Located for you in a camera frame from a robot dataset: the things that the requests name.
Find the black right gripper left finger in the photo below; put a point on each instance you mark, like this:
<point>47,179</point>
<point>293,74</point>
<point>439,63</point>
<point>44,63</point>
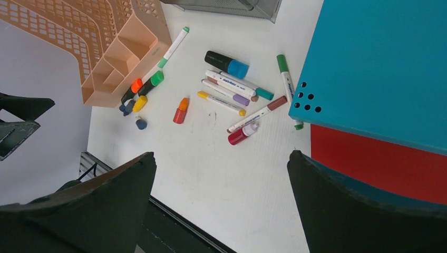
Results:
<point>103,214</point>

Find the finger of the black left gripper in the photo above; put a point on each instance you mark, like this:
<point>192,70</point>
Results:
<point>27,109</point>
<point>13,134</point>

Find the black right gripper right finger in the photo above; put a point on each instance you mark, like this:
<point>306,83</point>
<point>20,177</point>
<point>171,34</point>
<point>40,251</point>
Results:
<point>341,214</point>

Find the red folder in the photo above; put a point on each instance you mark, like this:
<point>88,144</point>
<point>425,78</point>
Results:
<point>394,168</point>

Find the teal folder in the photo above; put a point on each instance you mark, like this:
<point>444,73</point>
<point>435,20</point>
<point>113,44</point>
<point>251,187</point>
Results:
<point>378,69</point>

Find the dark blue small bottle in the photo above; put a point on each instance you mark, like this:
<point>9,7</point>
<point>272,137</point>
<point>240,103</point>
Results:
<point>127,107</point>

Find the blue white small bottle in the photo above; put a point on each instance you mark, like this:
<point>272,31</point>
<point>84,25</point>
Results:
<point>140,123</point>

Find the peach plastic file organizer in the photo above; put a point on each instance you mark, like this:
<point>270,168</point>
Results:
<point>114,42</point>

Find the black highlighter orange cap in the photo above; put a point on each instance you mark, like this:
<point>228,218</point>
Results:
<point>133,89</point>

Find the red orange small bottle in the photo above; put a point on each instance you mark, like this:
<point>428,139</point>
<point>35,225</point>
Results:
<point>181,111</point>

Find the white marker brown cap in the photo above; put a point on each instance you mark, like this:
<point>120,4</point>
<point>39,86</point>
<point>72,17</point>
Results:
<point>258,114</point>

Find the red small bottle white cap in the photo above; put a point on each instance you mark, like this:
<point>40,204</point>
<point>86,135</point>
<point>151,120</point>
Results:
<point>243,133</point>

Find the black highlighter green cap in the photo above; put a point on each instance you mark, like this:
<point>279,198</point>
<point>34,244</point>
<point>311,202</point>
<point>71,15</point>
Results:
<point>151,83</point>

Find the white marker yellow caps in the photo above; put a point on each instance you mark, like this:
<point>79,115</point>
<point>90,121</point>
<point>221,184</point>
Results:
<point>221,102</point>

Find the white marker green cap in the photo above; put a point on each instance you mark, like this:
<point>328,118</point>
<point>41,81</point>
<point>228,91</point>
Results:
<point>285,74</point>

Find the white marker purple cap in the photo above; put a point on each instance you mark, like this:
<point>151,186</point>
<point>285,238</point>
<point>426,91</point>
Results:
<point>226,92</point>

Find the white marker green caps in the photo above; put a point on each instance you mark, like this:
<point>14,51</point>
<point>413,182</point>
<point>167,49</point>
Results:
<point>175,44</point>

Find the white marker teal cap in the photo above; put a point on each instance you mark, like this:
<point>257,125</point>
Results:
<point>240,86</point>

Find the black highlighter blue cap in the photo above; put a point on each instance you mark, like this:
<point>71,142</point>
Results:
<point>227,64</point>

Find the smoked clear drawer box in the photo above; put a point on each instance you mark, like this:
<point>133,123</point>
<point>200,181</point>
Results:
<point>264,9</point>

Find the aluminium frame rail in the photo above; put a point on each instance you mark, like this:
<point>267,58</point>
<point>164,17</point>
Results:
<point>91,167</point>

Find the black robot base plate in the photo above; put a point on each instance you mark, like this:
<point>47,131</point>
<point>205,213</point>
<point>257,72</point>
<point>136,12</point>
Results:
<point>164,230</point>

